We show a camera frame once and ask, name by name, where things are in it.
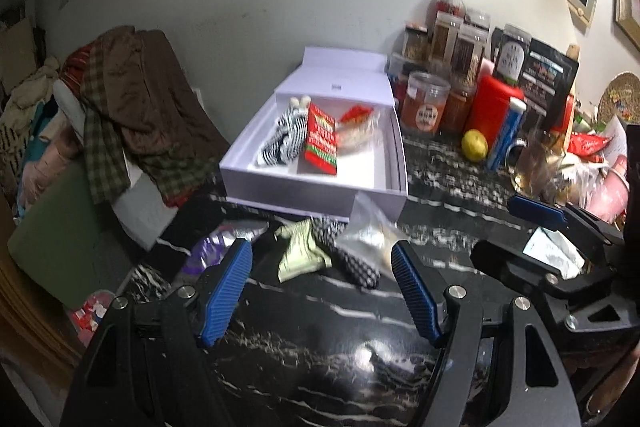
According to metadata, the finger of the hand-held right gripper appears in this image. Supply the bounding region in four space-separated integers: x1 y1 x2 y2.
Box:
507 193 626 258
470 238 616 303

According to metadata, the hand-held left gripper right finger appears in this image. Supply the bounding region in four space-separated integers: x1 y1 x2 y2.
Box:
390 241 583 427

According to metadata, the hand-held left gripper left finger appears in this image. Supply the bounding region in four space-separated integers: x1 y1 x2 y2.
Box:
60 238 254 427

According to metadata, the silver and purple snack packet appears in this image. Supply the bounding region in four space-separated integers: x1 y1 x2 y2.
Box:
182 224 271 278

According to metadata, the silver foil packet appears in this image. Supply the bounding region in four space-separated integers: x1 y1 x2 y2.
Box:
522 226 586 280

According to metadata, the small black checkered cloth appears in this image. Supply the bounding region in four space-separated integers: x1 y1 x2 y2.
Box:
307 216 382 290

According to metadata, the clear bag of white buns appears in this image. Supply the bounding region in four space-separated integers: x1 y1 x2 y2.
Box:
334 191 408 280

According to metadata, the pale green cloth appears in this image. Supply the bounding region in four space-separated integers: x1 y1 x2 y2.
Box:
274 219 333 283

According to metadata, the white cardboard gift box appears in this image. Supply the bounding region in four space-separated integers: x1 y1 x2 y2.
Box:
219 46 410 224

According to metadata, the white plush toy checkered dress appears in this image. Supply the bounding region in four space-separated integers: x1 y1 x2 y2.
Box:
256 94 312 168

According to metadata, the clear bag with white lump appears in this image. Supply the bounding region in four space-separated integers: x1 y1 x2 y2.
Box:
334 109 383 154

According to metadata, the red and green packet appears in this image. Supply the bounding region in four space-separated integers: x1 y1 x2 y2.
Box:
296 102 341 178

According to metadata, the person's right hand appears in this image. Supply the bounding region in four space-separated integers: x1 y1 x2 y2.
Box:
585 344 640 425

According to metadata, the glass mug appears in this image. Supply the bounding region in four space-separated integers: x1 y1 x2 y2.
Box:
505 129 566 202

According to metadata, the clear plastic bag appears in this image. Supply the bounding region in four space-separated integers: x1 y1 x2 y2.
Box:
545 152 608 208

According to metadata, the blue tablet tube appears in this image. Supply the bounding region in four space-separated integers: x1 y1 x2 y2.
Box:
486 99 527 172

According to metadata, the red plastic bag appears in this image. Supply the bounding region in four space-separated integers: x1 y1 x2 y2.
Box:
567 132 611 156

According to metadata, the yellow lemon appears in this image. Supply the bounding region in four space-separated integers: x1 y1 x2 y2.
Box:
461 129 488 162

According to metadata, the red plastic container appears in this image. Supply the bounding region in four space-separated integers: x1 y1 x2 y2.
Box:
470 76 526 142

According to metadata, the black stand-up pouch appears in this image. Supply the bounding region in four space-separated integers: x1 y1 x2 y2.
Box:
520 38 580 132

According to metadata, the red and white packet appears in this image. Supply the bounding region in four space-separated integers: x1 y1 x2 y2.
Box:
70 289 118 333

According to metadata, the woven basket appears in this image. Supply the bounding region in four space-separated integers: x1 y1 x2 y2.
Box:
597 72 640 122

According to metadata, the cluster of clear food jars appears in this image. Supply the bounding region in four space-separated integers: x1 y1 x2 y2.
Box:
387 0 533 135

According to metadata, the green seat cushion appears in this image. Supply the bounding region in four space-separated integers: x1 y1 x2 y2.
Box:
7 162 146 313

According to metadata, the green plaid cloth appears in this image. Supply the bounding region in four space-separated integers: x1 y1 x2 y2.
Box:
80 47 221 208

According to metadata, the white foam board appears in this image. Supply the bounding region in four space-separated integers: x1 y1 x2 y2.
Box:
462 0 573 52

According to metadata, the brown garment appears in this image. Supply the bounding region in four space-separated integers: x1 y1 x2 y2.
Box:
90 26 231 202

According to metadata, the pile of clothes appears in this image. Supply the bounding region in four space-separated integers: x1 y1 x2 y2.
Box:
0 57 86 218

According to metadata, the red striped cloth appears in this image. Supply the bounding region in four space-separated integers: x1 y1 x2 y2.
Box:
60 47 101 88

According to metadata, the beige pillow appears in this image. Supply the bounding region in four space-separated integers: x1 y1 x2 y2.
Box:
0 17 41 92

